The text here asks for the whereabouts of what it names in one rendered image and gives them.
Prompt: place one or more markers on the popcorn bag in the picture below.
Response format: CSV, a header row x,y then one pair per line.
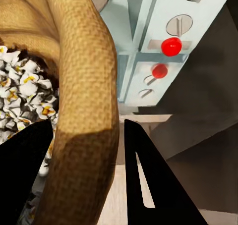
x,y
75,49

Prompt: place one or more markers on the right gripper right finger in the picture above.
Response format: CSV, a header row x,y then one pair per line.
x,y
173,206

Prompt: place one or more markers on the fridge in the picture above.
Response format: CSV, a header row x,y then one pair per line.
x,y
208,171

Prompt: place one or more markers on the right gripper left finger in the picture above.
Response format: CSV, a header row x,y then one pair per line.
x,y
21,157

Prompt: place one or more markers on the microwave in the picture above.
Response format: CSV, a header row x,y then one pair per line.
x,y
170,27

